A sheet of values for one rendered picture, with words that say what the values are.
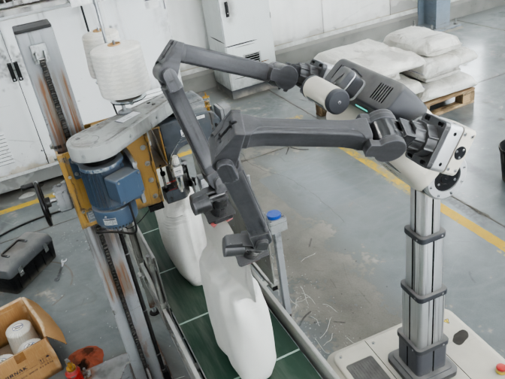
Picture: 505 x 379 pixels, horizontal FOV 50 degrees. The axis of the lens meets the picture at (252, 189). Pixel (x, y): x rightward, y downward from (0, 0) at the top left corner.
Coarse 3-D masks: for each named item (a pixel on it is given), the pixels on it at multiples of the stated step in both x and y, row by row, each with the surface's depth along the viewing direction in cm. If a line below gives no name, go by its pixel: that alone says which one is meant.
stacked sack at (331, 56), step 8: (368, 40) 506; (336, 48) 501; (344, 48) 494; (352, 48) 490; (360, 48) 486; (368, 48) 482; (376, 48) 483; (384, 48) 483; (320, 56) 493; (328, 56) 485; (336, 56) 480; (344, 56) 477; (352, 56) 475
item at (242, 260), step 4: (264, 252) 170; (268, 252) 170; (236, 256) 168; (240, 256) 168; (244, 256) 168; (248, 256) 165; (252, 256) 164; (256, 256) 164; (260, 256) 169; (264, 256) 170; (240, 260) 167; (244, 260) 168; (248, 260) 168; (252, 260) 168; (240, 264) 167; (244, 264) 167
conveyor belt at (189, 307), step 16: (144, 208) 343; (144, 224) 327; (160, 240) 310; (160, 256) 296; (160, 272) 284; (176, 272) 282; (176, 288) 271; (192, 288) 269; (176, 304) 261; (192, 304) 259; (192, 320) 250; (208, 320) 248; (272, 320) 242; (192, 336) 241; (208, 336) 240; (288, 336) 233; (208, 352) 232; (288, 352) 225; (208, 368) 224; (224, 368) 222; (288, 368) 218; (304, 368) 217
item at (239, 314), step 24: (216, 240) 201; (216, 264) 208; (216, 288) 202; (240, 288) 193; (216, 312) 208; (240, 312) 192; (264, 312) 197; (216, 336) 225; (240, 336) 198; (264, 336) 201; (240, 360) 204; (264, 360) 206
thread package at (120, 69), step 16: (96, 48) 173; (112, 48) 169; (128, 48) 168; (96, 64) 170; (112, 64) 168; (128, 64) 169; (144, 64) 176; (112, 80) 170; (128, 80) 171; (144, 80) 175; (112, 96) 173; (128, 96) 173
